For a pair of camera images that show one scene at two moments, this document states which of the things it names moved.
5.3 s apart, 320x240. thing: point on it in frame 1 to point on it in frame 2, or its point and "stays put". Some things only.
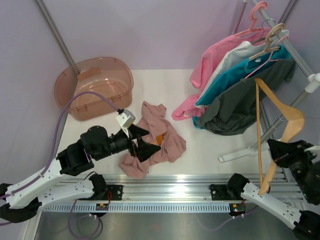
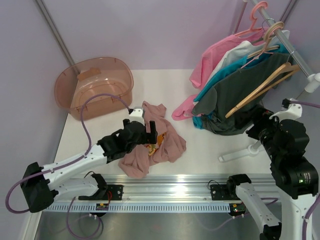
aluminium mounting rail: [170, 188] stays put
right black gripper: [280, 150] to [262, 117]
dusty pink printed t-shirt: [172, 146] stays put
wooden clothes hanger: [294, 112] to [282, 73]
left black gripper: [145, 149] to [149, 138]
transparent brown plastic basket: [110, 77] stays put
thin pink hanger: [270, 59] to [263, 51]
